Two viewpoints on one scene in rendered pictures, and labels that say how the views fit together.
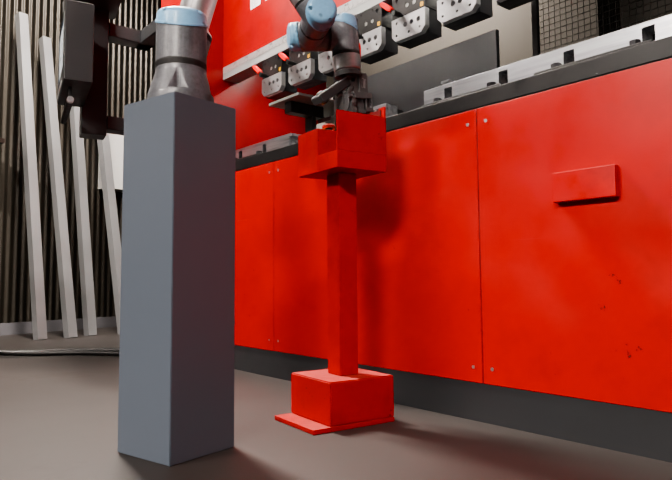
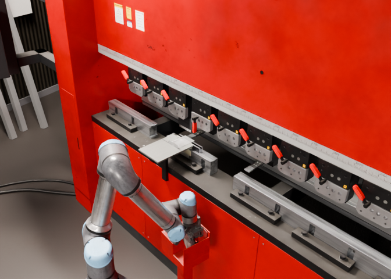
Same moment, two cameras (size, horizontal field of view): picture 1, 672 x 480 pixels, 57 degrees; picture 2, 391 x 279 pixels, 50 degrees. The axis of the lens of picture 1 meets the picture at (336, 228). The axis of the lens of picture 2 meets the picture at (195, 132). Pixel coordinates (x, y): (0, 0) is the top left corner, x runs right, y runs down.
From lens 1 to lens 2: 1.92 m
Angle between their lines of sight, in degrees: 35
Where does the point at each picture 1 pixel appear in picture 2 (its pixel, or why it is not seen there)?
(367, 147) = (199, 255)
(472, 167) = (253, 256)
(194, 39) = (108, 269)
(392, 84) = not seen: hidden behind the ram
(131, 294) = not seen: outside the picture
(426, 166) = (230, 235)
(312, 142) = (169, 245)
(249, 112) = (118, 65)
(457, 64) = not seen: hidden behind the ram
